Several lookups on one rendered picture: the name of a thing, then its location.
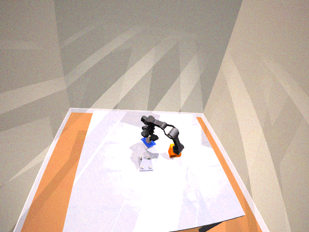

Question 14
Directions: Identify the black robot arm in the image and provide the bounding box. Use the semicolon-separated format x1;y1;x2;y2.
141;116;184;155

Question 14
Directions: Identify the blue board with square handle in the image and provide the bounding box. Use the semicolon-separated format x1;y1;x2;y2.
141;135;156;148

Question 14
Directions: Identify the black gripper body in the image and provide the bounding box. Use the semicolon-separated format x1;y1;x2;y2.
141;125;159;142

